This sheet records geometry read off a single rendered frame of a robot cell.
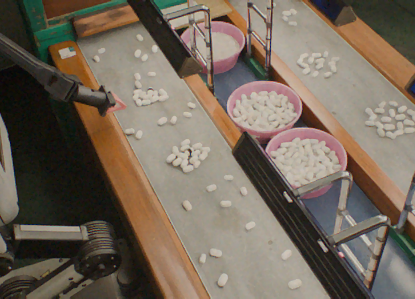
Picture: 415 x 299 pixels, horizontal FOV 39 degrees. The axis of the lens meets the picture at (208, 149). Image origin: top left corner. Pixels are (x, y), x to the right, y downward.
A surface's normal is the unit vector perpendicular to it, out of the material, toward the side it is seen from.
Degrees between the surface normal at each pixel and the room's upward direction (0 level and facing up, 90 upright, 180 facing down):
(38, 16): 90
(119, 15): 66
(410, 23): 0
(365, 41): 0
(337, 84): 0
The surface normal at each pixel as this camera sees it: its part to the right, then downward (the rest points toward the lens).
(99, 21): 0.37, 0.33
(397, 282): -0.04, -0.69
